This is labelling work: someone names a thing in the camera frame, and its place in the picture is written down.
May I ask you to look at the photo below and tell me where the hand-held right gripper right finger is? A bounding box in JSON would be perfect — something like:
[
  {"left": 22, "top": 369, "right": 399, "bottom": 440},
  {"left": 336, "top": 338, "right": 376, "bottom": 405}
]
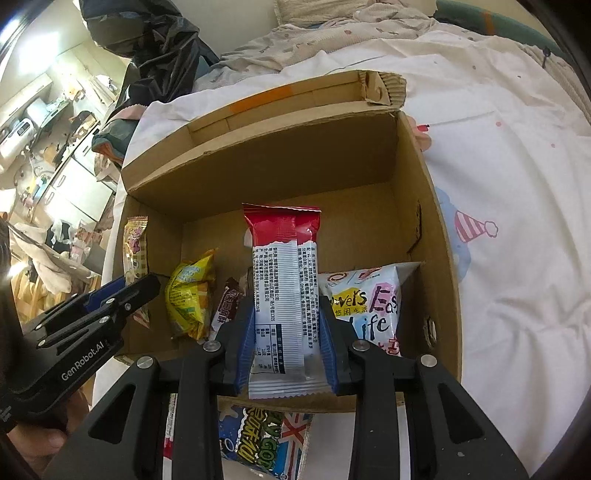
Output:
[{"left": 318, "top": 302, "right": 529, "bottom": 480}]

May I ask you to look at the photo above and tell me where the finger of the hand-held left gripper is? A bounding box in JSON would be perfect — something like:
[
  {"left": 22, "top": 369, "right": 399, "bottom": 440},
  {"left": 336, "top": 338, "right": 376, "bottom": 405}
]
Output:
[
  {"left": 21, "top": 276, "right": 129, "bottom": 334},
  {"left": 36, "top": 273, "right": 162, "bottom": 350}
]

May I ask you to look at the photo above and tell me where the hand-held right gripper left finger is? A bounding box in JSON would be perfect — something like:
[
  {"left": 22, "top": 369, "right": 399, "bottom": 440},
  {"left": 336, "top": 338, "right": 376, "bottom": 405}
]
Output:
[{"left": 44, "top": 302, "right": 258, "bottom": 480}]

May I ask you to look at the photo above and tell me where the golden tan snack packet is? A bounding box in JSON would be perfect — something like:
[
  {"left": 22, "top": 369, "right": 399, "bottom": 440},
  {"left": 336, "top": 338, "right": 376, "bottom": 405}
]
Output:
[{"left": 122, "top": 216, "right": 152, "bottom": 329}]

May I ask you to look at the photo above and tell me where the brown white snack bar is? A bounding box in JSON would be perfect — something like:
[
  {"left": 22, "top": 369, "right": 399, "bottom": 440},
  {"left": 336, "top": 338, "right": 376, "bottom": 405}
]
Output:
[{"left": 210, "top": 276, "right": 245, "bottom": 342}]

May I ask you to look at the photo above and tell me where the yellow snack packet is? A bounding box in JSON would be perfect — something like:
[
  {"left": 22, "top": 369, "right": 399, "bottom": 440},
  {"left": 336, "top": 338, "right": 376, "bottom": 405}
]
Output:
[{"left": 165, "top": 248, "right": 219, "bottom": 341}]

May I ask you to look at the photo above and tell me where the white printed snack bag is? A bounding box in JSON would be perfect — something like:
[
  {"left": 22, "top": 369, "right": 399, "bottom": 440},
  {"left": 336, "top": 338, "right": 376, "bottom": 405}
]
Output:
[{"left": 318, "top": 261, "right": 424, "bottom": 357}]

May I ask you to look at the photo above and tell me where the red white snack bar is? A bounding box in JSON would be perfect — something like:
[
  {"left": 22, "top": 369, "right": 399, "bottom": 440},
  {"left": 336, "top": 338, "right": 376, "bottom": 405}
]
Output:
[{"left": 242, "top": 203, "right": 333, "bottom": 400}]

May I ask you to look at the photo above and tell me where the blue snack packet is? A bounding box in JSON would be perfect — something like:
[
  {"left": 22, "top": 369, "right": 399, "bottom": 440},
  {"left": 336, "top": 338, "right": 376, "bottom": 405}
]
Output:
[{"left": 217, "top": 401, "right": 315, "bottom": 480}]

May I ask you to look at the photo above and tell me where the brown cardboard box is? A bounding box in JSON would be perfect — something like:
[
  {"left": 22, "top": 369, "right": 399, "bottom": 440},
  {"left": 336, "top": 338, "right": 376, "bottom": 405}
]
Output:
[{"left": 113, "top": 69, "right": 463, "bottom": 414}]

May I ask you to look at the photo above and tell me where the person's left hand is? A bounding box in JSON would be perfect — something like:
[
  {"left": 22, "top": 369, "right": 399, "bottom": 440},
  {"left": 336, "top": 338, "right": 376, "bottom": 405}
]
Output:
[{"left": 9, "top": 392, "right": 92, "bottom": 480}]

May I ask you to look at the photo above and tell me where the white hanging cloth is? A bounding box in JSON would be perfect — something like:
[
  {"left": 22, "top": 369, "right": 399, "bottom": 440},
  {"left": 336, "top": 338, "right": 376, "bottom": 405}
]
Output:
[{"left": 9, "top": 222, "right": 107, "bottom": 296}]

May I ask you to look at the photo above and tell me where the small white snack packet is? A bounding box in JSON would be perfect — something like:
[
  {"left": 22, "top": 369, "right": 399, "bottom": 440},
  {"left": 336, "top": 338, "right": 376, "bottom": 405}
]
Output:
[{"left": 164, "top": 393, "right": 180, "bottom": 462}]

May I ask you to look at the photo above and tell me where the white kitchen cabinet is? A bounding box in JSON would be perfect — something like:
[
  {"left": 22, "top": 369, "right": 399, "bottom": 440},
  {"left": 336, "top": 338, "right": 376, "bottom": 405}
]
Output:
[{"left": 44, "top": 152, "right": 117, "bottom": 223}]

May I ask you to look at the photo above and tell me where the pile of clothes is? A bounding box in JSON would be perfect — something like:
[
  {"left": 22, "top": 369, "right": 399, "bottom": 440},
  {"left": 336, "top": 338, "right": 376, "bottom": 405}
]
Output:
[{"left": 90, "top": 104, "right": 145, "bottom": 172}]

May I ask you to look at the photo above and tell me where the white water heater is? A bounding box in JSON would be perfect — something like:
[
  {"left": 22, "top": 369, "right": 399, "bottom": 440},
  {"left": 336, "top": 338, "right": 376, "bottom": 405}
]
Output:
[{"left": 0, "top": 117, "right": 38, "bottom": 158}]

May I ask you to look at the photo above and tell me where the black plastic bag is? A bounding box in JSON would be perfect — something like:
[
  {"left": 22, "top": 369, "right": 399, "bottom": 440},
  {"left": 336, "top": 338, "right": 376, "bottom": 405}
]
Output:
[{"left": 78, "top": 0, "right": 222, "bottom": 116}]

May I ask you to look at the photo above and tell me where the grey floral quilt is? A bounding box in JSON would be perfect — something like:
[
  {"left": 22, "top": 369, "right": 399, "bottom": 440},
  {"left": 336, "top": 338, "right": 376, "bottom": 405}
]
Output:
[{"left": 194, "top": 14, "right": 439, "bottom": 93}]

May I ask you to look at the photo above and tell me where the floral pillow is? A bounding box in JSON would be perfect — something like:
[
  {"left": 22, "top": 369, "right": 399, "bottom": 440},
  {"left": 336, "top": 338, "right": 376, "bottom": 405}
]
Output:
[{"left": 273, "top": 0, "right": 437, "bottom": 28}]

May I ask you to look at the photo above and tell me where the beige checked quilt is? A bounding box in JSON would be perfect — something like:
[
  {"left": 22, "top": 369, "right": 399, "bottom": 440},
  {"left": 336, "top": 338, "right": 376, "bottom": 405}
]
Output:
[{"left": 522, "top": 41, "right": 580, "bottom": 123}]

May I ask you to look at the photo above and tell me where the green mat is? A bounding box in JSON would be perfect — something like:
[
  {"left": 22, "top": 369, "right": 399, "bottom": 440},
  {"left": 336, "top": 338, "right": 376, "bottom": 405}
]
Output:
[{"left": 434, "top": 0, "right": 561, "bottom": 51}]

